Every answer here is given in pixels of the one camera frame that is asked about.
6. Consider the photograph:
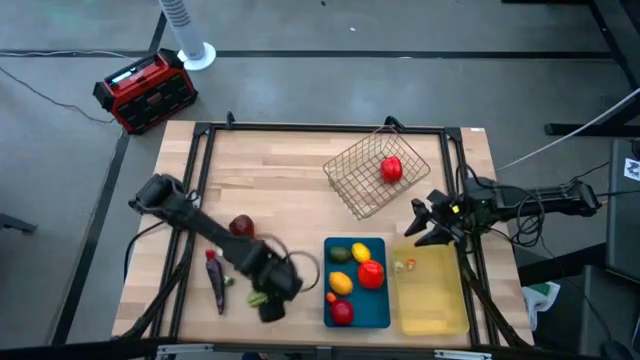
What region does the black aluminium table frame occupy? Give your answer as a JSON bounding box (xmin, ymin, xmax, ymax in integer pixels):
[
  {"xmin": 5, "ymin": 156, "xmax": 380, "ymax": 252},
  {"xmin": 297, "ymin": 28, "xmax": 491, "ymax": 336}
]
[{"xmin": 112, "ymin": 110, "xmax": 535, "ymax": 351}]

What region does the black stand foot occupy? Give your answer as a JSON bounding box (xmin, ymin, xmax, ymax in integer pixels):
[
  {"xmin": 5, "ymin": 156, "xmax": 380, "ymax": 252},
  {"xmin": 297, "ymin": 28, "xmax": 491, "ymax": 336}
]
[{"xmin": 0, "ymin": 211, "xmax": 39, "ymax": 235}]

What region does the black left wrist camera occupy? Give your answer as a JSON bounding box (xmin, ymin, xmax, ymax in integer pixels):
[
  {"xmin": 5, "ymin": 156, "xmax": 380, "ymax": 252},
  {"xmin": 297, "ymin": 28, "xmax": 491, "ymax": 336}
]
[{"xmin": 258, "ymin": 298, "xmax": 287, "ymax": 324}]

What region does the black desk frame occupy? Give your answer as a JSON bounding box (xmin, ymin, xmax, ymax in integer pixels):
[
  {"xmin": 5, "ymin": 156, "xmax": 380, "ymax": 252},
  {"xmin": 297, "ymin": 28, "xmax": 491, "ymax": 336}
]
[{"xmin": 502, "ymin": 0, "xmax": 640, "ymax": 139}]

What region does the white hanging cable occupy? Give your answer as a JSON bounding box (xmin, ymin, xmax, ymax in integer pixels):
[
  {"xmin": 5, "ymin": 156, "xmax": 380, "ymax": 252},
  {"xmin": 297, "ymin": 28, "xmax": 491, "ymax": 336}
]
[{"xmin": 494, "ymin": 87, "xmax": 640, "ymax": 174}]

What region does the green toy avocado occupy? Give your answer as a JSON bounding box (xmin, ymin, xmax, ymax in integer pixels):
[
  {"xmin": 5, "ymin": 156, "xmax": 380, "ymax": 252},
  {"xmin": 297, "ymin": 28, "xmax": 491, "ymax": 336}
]
[{"xmin": 328, "ymin": 245, "xmax": 353, "ymax": 265}]

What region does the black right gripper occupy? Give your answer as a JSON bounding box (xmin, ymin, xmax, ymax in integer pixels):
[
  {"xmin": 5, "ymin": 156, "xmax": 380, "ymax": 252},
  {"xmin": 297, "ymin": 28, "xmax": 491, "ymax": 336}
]
[{"xmin": 403, "ymin": 188, "xmax": 474, "ymax": 248}]

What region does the black cabinet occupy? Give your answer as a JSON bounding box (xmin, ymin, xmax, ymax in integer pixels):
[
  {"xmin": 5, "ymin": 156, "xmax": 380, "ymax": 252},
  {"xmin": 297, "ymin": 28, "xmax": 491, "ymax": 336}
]
[{"xmin": 603, "ymin": 138, "xmax": 640, "ymax": 284}]

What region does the red apple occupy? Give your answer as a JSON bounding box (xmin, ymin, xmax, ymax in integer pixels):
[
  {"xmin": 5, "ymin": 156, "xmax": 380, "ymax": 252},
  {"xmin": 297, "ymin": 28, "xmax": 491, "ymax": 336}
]
[{"xmin": 330, "ymin": 299, "xmax": 356, "ymax": 327}]

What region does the teal plastic tray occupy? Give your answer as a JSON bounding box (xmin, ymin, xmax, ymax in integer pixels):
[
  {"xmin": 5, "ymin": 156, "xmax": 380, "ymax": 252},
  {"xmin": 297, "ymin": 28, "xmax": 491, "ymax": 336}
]
[{"xmin": 323, "ymin": 236, "xmax": 392, "ymax": 330}]

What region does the black floor cable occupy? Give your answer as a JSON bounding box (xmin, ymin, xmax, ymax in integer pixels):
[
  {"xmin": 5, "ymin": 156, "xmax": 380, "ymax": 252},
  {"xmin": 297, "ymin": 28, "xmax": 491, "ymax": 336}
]
[{"xmin": 0, "ymin": 48, "xmax": 119, "ymax": 125}]

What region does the orange yellow toy lemon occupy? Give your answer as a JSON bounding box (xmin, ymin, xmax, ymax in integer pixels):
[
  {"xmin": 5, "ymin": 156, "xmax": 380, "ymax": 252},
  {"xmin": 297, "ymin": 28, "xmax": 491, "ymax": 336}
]
[{"xmin": 328, "ymin": 271, "xmax": 355, "ymax": 297}]

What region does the black cable bundle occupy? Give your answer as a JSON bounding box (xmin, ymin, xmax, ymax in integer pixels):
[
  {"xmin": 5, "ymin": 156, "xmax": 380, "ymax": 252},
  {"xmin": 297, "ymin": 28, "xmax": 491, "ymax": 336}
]
[{"xmin": 499, "ymin": 194, "xmax": 546, "ymax": 249}]

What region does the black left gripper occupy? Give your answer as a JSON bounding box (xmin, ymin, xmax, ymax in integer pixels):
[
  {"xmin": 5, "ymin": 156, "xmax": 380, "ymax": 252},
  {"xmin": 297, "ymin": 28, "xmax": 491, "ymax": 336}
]
[{"xmin": 242, "ymin": 249, "xmax": 305, "ymax": 306}]

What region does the red black power station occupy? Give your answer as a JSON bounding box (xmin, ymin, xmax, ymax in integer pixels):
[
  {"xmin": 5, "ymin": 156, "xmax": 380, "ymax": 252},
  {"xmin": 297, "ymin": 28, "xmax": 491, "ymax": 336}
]
[{"xmin": 92, "ymin": 48, "xmax": 199, "ymax": 135}]

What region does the gold wire basket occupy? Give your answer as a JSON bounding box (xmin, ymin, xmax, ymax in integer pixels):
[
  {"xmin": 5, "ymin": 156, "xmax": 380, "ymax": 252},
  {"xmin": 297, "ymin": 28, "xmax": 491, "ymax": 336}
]
[{"xmin": 322, "ymin": 124, "xmax": 432, "ymax": 222}]

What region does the yellow plastic tray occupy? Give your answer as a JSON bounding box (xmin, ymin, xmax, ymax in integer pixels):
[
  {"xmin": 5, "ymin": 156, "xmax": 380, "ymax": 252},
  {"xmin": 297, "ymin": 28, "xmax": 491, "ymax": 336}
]
[{"xmin": 392, "ymin": 241, "xmax": 470, "ymax": 336}]

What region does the white tower fan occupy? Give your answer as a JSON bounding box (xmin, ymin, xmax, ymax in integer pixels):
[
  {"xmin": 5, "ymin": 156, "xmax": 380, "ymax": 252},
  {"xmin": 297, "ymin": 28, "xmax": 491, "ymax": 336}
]
[{"xmin": 157, "ymin": 0, "xmax": 218, "ymax": 72}]

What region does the white green bag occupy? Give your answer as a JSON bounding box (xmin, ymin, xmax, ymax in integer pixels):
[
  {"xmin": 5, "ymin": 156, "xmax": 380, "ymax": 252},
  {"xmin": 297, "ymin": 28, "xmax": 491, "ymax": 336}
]
[{"xmin": 521, "ymin": 280, "xmax": 562, "ymax": 332}]

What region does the red toy bell pepper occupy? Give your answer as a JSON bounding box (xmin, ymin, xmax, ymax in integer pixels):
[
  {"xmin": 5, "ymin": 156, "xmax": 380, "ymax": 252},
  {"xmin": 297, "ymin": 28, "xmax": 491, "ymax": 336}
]
[{"xmin": 380, "ymin": 155, "xmax": 404, "ymax": 184}]

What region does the purple eggplant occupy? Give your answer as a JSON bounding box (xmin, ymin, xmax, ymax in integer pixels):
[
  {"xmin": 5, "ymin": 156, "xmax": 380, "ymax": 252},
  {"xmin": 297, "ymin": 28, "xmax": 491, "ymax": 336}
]
[{"xmin": 206, "ymin": 257, "xmax": 227, "ymax": 316}]

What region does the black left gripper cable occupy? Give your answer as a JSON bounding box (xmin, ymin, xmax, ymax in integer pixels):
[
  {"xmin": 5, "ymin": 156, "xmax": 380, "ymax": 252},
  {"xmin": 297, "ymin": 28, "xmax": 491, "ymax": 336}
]
[{"xmin": 257, "ymin": 232, "xmax": 322, "ymax": 294}]

